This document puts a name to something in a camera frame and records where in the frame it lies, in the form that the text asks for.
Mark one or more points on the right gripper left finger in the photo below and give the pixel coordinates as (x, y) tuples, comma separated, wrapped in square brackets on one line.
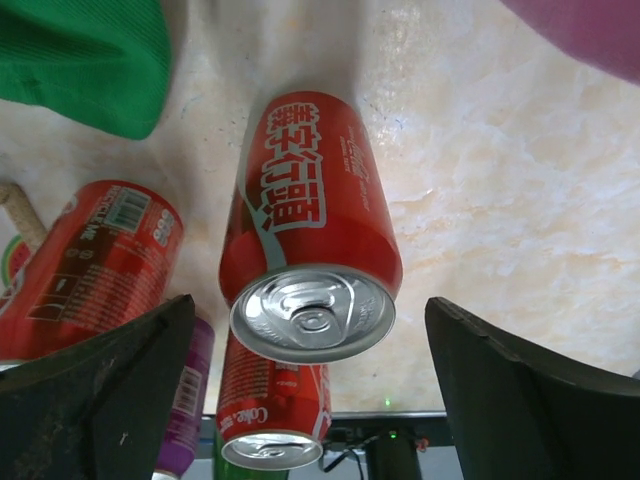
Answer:
[(98, 409)]

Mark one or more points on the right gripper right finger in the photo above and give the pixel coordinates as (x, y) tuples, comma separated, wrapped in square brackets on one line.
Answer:
[(517, 410)]

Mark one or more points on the watermelon print canvas bag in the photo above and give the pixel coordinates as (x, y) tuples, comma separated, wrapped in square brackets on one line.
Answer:
[(22, 232)]

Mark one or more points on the red cola can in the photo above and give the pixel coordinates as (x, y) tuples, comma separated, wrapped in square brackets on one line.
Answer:
[(271, 415), (310, 266), (107, 259)]

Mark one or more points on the purple soda can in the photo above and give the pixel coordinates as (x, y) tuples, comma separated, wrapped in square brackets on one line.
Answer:
[(178, 450)]

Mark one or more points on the green glass bottle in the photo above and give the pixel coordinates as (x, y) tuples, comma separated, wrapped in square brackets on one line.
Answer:
[(224, 470)]

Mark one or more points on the green t-shirt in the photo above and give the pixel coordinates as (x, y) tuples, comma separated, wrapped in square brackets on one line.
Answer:
[(104, 64)]

